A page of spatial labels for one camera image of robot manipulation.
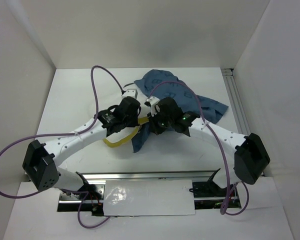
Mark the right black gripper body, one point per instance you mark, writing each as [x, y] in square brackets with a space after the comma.
[160, 123]

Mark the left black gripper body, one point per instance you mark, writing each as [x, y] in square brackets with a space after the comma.
[131, 121]

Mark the white pillow yellow trim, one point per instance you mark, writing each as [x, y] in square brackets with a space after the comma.
[126, 139]

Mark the blue cartoon print pillowcase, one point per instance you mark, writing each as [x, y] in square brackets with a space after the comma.
[169, 85]

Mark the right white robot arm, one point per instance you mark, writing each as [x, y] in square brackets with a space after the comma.
[248, 155]

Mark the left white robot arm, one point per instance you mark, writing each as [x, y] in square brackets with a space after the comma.
[42, 161]

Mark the white cover sheet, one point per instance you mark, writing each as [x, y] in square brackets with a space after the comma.
[129, 198]

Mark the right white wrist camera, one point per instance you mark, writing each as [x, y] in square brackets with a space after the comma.
[152, 102]

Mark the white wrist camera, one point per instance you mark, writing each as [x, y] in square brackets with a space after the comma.
[131, 93]
[152, 102]

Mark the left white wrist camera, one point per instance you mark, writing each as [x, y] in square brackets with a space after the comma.
[131, 93]

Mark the aluminium front rail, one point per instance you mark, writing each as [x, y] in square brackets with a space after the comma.
[147, 175]

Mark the aluminium side rail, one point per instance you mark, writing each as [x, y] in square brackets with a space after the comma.
[235, 101]

